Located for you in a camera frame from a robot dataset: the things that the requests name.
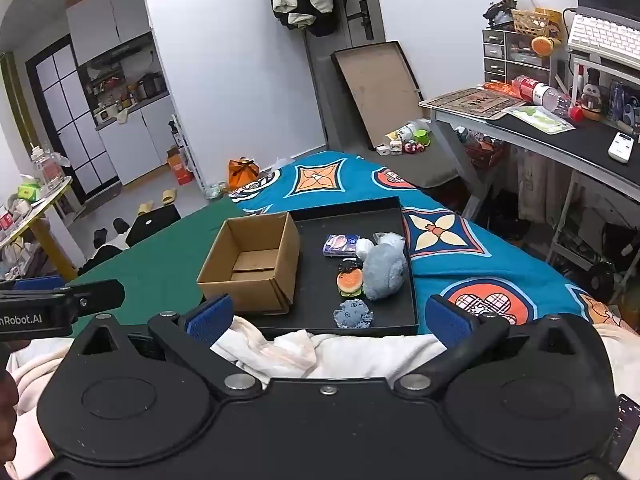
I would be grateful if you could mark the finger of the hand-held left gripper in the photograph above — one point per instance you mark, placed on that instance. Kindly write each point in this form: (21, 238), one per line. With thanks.
(100, 295)
(40, 283)

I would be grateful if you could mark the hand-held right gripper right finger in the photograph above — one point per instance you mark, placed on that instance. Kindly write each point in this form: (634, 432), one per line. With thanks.
(450, 320)

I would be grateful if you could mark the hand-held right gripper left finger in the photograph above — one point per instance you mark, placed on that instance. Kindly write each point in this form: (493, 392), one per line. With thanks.
(212, 317)

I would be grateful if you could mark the grey-blue plush toy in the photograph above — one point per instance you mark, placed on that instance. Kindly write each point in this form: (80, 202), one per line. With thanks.
(382, 272)

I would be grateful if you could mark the brown cardboard box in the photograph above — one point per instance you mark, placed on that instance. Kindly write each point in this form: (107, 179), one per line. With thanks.
(285, 260)

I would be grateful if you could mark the blue-grey spotted plush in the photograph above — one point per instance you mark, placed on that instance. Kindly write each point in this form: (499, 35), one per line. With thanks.
(352, 315)

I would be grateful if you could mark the burger plush toy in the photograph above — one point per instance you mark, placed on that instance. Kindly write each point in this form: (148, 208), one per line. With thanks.
(350, 282)

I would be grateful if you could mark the white wrapper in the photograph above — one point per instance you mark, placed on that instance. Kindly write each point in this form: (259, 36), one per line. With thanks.
(364, 249)

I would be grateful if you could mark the black stitched soft pouch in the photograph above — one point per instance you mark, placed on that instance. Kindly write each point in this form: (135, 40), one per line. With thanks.
(350, 264)

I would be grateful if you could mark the black shallow tray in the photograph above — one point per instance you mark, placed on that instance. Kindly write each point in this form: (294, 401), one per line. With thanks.
(320, 275)

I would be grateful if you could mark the blue tissue pack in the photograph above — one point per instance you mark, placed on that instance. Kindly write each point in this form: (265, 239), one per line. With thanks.
(341, 245)

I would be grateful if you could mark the round table with yellow leg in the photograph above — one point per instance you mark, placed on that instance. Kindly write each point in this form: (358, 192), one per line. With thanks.
(50, 250)

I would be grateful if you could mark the black slipper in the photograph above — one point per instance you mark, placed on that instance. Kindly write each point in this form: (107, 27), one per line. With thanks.
(120, 225)
(100, 237)

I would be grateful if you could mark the cream fleece blanket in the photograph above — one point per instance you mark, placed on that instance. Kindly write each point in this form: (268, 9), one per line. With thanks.
(280, 350)

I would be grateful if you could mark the green bed sheet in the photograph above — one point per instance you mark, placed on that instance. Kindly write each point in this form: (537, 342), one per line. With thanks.
(165, 250)

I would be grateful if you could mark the black dice stool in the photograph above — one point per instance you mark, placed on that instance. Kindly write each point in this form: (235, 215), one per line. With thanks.
(152, 225)

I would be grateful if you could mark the yellow slipper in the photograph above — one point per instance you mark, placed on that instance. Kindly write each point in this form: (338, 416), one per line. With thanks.
(170, 196)
(146, 208)

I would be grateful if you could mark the black bag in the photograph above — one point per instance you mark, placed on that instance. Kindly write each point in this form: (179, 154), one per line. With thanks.
(507, 225)

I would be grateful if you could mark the glass jar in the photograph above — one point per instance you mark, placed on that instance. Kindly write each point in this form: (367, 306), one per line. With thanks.
(46, 167)

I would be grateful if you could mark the clear plastic bag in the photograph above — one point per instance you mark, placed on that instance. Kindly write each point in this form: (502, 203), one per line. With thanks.
(217, 189)

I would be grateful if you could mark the orange bag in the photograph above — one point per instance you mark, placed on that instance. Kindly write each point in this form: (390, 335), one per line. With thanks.
(243, 175)

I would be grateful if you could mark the orange carton box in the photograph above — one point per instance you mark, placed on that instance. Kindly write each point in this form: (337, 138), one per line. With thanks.
(181, 170)

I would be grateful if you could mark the white lower kitchen cabinet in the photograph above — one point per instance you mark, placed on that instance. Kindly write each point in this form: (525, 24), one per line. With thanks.
(135, 145)

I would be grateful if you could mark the white kitchen cabinet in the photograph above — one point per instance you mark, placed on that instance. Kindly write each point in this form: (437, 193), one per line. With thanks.
(135, 145)
(100, 20)

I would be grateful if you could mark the white storage rack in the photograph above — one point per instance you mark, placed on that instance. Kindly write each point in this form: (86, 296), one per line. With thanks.
(192, 160)

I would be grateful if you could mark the black framed sliding door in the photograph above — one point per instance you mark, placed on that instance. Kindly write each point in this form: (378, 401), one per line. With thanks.
(75, 125)

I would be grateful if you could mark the white tote bag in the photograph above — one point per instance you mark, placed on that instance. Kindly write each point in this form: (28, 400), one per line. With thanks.
(542, 185)

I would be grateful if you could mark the grey plastic bag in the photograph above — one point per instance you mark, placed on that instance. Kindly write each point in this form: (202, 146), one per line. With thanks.
(282, 164)

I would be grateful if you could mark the red round toy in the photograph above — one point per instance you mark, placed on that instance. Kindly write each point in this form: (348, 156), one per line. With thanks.
(413, 148)

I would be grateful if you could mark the teal patterned blanket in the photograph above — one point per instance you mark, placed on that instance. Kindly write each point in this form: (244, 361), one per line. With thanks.
(325, 180)

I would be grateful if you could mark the white microwave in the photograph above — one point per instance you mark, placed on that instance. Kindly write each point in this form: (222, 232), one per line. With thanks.
(106, 116)

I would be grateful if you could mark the black spray bottle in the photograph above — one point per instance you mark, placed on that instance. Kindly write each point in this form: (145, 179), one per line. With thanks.
(174, 130)

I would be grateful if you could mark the white charger plug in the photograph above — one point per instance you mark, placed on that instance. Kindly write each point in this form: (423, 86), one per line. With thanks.
(383, 150)

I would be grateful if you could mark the plastic jar with yellow label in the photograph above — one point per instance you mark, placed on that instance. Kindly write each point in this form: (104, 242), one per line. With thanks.
(405, 131)

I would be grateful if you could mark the dark speckled cloth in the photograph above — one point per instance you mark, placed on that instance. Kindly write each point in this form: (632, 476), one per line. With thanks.
(627, 427)

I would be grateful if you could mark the black kitchen pot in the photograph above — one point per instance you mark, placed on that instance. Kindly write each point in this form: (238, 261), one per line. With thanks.
(150, 86)

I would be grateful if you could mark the grey desk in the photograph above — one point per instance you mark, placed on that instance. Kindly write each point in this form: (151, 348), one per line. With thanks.
(575, 142)

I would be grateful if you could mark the brown patterned board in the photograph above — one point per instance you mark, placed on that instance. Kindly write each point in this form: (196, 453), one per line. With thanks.
(470, 102)

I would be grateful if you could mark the green and white pouch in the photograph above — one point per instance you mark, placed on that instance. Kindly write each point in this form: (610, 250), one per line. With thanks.
(537, 119)

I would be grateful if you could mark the red snack packet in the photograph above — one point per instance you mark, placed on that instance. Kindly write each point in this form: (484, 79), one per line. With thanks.
(497, 88)

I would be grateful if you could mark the brown framed board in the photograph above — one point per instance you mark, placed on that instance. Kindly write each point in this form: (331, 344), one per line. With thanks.
(380, 90)

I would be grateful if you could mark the small red ball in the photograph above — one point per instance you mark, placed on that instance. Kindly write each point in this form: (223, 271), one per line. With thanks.
(576, 113)

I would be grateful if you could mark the white phone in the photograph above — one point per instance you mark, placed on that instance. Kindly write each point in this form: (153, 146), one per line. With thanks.
(621, 147)

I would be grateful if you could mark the kitchen range hood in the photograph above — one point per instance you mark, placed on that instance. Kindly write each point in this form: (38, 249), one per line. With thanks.
(127, 51)

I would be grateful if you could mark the clear bottle with red label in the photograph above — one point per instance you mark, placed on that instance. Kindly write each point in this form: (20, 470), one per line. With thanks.
(540, 91)

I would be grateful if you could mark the panda figure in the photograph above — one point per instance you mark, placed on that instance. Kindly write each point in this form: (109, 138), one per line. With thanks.
(592, 97)

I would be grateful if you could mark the white upper kitchen cabinet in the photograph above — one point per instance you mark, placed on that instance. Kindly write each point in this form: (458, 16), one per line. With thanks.
(100, 20)

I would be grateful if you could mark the grey drawer organiser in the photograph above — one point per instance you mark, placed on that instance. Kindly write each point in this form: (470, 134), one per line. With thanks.
(515, 57)

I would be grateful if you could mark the blue printed box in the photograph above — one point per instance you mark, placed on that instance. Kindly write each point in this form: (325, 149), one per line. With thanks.
(622, 102)

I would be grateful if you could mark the orange round plush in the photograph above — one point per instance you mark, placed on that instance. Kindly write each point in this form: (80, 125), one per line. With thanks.
(544, 45)

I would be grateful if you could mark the wicker basket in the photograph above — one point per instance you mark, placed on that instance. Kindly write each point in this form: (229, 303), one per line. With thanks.
(527, 22)

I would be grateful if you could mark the dark model figurine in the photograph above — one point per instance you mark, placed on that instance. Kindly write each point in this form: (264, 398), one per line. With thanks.
(500, 10)

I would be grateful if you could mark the yellow paper bag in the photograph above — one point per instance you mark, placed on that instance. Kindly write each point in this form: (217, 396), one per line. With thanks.
(552, 20)

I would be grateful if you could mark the white keyboard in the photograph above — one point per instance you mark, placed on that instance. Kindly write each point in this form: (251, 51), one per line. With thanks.
(605, 40)

